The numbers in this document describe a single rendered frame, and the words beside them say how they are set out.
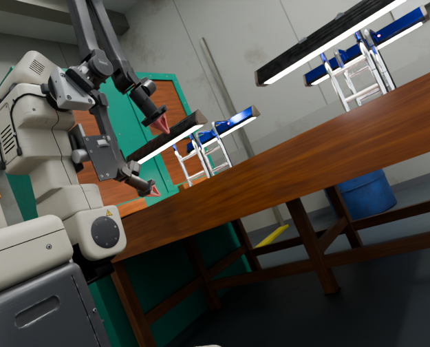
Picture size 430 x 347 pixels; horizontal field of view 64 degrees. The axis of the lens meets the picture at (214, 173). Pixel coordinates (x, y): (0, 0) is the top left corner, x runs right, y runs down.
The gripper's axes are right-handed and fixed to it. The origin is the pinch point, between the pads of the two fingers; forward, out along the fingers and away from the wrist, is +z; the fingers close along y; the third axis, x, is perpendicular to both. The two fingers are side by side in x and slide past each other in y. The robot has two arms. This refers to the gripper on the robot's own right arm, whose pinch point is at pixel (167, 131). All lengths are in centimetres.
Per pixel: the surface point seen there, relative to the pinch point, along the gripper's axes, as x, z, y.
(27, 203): -11, -6, 128
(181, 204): 9.9, 26.9, 10.6
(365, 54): -40, 23, -70
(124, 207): -22, 29, 78
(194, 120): -32.1, 8.8, 7.7
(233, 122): -84, 34, 18
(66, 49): -314, -115, 289
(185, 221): 12.9, 33.0, 12.4
